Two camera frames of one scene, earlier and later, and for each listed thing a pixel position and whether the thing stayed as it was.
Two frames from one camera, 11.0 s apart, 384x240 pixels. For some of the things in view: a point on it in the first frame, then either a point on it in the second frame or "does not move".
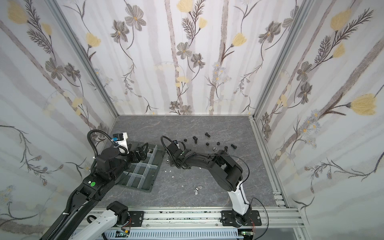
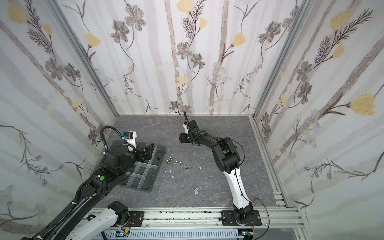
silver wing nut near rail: (197, 189) does not move
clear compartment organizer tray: (142, 174) does not move
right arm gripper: (176, 155) → (190, 133)
